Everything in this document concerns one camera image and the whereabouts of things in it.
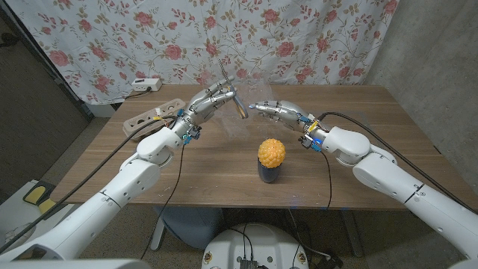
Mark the white floor platform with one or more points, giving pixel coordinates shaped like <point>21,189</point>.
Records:
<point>15,213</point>

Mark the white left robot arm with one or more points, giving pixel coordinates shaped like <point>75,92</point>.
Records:
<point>130,183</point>

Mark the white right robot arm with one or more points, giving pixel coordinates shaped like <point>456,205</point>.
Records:
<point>392,175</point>

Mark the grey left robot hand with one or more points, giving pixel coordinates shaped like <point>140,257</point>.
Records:
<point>201,106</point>

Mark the dark cup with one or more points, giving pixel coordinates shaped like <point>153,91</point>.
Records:
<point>268,175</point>

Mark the floral rose curtain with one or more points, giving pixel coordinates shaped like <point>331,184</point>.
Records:
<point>224,33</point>

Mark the beige egg carton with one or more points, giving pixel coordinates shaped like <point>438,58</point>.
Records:
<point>168,106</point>

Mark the black power adapter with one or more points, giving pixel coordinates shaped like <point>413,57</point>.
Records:
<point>328,261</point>

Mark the white power strip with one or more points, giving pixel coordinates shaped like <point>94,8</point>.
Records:
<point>145,84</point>

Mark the transparent cling film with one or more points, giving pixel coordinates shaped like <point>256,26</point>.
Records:
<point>261,93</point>

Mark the yellow black foot pedal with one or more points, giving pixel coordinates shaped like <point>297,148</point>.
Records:
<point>35,194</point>

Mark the bumpy orange ball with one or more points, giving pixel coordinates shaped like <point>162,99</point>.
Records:
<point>272,151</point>

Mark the white table leg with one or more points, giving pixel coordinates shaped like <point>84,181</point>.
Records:
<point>157,233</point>

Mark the black partition frame post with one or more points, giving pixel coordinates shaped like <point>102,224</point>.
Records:
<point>76,100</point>

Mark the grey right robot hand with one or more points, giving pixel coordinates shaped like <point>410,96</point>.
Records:
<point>287,112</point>

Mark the white robot body rim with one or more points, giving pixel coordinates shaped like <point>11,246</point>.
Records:
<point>74,264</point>

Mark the white sneaker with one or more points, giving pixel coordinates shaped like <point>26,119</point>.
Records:
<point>18,235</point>

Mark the grey table leg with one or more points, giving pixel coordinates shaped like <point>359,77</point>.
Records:
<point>352,231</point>

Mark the blue grey stool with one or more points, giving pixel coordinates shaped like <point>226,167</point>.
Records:
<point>190,226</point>

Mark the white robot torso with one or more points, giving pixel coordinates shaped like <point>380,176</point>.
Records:
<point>257,246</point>

